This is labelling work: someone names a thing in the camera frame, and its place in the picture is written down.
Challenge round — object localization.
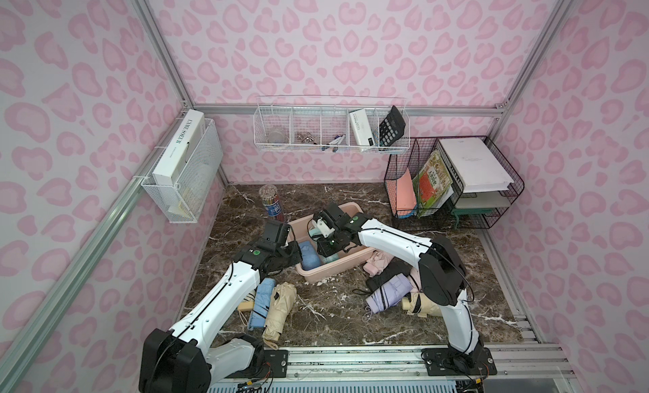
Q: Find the pink plastic storage box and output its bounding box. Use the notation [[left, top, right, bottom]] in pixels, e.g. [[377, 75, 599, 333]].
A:
[[288, 215, 376, 283]]

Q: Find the light blue umbrella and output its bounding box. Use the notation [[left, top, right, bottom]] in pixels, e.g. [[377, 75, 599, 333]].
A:
[[299, 241, 322, 271]]

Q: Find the lavender umbrella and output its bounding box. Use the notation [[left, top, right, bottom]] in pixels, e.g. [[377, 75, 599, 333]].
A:
[[366, 274, 412, 314]]

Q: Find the mint green umbrella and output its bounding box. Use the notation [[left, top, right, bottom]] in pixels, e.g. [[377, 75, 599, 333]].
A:
[[309, 227, 340, 265]]

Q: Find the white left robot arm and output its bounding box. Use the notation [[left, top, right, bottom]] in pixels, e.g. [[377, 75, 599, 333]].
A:
[[138, 220, 302, 392]]

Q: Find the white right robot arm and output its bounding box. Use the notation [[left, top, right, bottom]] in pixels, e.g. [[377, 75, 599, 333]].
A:
[[313, 203, 480, 356]]

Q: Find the beige folded umbrella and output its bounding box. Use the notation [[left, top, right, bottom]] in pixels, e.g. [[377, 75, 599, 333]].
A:
[[262, 283, 297, 350]]

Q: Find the pale pink crumpled umbrella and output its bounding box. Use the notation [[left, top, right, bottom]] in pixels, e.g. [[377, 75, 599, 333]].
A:
[[363, 249, 394, 277]]

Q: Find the black folded umbrella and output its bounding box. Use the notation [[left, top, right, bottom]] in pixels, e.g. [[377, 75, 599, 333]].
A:
[[366, 259, 412, 293]]

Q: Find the white small box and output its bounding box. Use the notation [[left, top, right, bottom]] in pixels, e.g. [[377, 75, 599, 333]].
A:
[[349, 109, 375, 151]]

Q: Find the cream umbrella right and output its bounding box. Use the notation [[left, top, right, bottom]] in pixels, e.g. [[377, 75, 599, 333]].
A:
[[402, 293, 442, 318]]

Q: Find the white long box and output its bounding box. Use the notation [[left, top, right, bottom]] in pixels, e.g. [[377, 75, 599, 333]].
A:
[[152, 110, 206, 186]]

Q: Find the colored pencil tube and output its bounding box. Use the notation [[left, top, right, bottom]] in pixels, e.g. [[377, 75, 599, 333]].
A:
[[259, 185, 286, 222]]

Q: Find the pink folder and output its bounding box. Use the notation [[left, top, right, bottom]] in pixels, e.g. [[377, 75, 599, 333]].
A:
[[395, 168, 417, 218]]

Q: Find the white mesh side basket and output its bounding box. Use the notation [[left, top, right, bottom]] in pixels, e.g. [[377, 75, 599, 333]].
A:
[[142, 119, 223, 224]]

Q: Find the green red book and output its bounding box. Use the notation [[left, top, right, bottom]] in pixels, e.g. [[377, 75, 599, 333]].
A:
[[412, 150, 453, 218]]

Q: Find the black calculator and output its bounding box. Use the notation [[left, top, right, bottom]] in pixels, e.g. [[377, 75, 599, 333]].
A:
[[379, 106, 406, 147]]

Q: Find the white paper stack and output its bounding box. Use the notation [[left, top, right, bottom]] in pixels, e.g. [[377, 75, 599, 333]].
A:
[[440, 137, 514, 193]]

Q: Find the white wire wall basket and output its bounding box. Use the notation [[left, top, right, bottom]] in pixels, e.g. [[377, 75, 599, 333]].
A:
[[254, 95, 410, 155]]

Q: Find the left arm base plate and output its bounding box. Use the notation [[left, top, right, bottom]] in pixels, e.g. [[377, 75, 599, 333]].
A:
[[226, 350, 289, 379]]

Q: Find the black wire desk organizer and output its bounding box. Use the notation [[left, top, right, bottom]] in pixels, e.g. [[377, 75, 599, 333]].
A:
[[384, 136, 525, 229]]

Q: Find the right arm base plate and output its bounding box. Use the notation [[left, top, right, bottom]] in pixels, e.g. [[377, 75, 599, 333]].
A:
[[421, 345, 498, 377]]

